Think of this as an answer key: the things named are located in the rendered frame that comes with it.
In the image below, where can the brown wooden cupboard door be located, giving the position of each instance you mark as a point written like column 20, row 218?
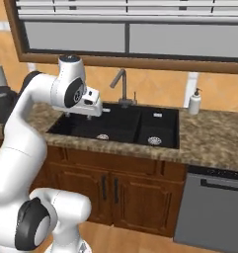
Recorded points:
column 146, row 207
column 81, row 192

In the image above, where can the grey metal tap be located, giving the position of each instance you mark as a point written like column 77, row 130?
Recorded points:
column 123, row 89

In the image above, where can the wooden framed window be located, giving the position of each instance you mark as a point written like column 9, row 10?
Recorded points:
column 133, row 36

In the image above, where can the white soap dispenser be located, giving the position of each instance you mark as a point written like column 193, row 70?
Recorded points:
column 194, row 103

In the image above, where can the brown wooden false drawer front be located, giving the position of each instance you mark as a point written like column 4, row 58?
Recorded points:
column 123, row 163

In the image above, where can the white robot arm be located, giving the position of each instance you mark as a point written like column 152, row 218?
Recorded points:
column 23, row 145

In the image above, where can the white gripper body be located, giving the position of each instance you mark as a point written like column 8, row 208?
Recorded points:
column 91, row 109

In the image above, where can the grey dishwasher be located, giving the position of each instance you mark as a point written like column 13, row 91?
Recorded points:
column 212, row 217

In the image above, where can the white window blind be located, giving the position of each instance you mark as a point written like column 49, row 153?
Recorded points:
column 130, row 8

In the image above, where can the black double sink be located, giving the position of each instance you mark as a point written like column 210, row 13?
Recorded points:
column 123, row 126

